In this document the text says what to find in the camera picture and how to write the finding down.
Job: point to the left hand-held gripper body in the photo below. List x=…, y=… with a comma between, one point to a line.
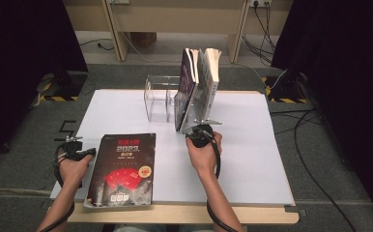
x=71, y=150

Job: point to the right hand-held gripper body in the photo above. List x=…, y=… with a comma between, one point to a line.
x=200, y=137

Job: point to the dark brown magazine red print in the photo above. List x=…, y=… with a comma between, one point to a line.
x=123, y=161

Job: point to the white book with picture grid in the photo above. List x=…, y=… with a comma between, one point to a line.
x=207, y=87

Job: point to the clear acrylic book rack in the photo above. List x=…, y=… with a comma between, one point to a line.
x=157, y=100

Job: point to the person's left hand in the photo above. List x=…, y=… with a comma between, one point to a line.
x=73, y=172

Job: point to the person's right hand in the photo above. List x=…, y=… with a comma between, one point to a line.
x=205, y=159

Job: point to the white table cover sheet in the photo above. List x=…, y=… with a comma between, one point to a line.
x=245, y=145

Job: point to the stand base with striped tape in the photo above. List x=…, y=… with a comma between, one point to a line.
x=286, y=90
x=65, y=85

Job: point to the black curtain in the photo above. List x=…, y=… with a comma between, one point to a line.
x=345, y=80
x=20, y=64

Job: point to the brown cardboard box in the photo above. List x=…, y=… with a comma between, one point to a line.
x=144, y=39

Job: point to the beige wooden office desk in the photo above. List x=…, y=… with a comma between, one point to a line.
x=155, y=19

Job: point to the grey table bracket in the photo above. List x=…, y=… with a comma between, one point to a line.
x=295, y=211

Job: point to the white wall power socket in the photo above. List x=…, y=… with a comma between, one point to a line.
x=119, y=1
x=260, y=2

